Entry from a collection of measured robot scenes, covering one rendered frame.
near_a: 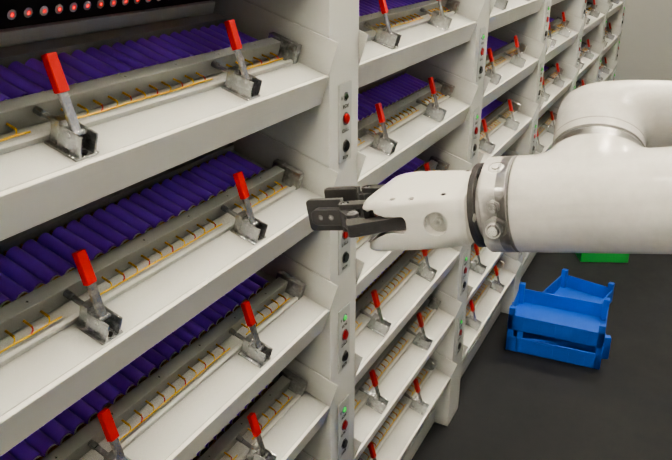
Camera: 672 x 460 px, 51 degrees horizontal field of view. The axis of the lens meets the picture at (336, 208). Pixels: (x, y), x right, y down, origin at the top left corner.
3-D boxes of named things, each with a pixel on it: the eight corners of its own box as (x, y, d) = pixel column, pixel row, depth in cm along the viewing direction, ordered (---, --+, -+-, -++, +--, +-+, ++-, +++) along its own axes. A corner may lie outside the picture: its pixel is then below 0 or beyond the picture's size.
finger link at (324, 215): (359, 240, 64) (298, 240, 68) (374, 227, 67) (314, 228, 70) (353, 207, 63) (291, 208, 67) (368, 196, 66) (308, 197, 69)
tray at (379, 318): (454, 265, 181) (473, 222, 174) (347, 394, 131) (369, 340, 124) (386, 229, 187) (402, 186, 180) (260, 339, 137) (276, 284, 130)
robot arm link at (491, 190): (511, 270, 58) (476, 269, 59) (536, 231, 65) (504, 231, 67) (499, 173, 56) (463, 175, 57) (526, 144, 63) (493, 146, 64)
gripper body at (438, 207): (484, 266, 58) (365, 264, 64) (515, 223, 67) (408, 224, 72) (472, 181, 56) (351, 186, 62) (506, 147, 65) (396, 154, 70)
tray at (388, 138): (464, 122, 166) (486, 68, 160) (349, 205, 117) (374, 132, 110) (390, 88, 172) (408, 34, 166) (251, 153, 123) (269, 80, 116)
